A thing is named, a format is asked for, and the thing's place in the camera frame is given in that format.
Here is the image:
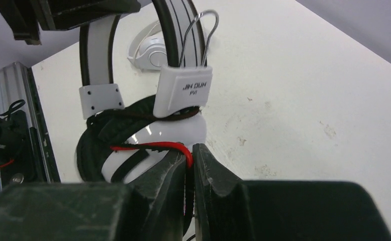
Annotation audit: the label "aluminium rail frame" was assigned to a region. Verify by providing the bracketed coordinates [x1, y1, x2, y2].
[0, 62, 60, 184]

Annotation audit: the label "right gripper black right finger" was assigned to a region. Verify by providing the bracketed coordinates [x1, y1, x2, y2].
[192, 144, 244, 240]

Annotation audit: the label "white wired headphones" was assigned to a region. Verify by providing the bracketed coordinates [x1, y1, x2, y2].
[127, 20, 168, 71]

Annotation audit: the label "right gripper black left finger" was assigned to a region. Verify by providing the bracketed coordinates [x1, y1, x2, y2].
[129, 151, 186, 240]

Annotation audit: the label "black and white headphones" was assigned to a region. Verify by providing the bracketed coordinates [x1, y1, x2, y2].
[75, 0, 220, 241]

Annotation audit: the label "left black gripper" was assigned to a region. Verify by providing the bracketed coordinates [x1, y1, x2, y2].
[0, 0, 141, 45]

